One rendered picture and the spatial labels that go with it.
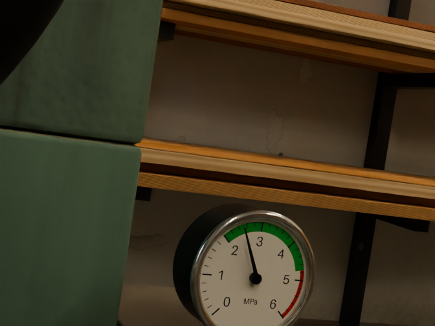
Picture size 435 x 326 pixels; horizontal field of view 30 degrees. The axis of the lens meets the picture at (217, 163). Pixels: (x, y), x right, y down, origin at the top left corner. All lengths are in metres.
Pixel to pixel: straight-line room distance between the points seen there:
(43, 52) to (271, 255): 0.14
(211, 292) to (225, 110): 2.64
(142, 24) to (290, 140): 2.70
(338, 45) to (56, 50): 2.24
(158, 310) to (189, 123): 2.51
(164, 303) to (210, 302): 0.11
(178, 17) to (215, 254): 2.08
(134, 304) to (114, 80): 0.13
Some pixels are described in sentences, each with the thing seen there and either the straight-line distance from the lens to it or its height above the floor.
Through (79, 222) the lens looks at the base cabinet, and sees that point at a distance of 0.41.
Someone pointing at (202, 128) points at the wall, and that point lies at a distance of 2.97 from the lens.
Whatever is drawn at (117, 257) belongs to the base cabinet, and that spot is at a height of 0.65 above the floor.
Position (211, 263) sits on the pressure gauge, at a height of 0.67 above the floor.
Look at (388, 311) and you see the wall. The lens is 3.41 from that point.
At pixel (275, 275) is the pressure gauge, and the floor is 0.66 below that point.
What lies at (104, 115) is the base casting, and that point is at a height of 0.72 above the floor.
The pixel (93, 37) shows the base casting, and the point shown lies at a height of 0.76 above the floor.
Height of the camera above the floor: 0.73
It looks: 3 degrees down
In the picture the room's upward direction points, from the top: 9 degrees clockwise
